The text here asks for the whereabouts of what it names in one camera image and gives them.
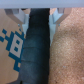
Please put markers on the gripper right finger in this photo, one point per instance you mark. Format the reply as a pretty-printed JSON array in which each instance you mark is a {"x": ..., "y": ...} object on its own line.
[{"x": 60, "y": 14}]

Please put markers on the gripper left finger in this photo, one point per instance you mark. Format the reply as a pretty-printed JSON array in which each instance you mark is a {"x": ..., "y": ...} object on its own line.
[{"x": 16, "y": 15}]

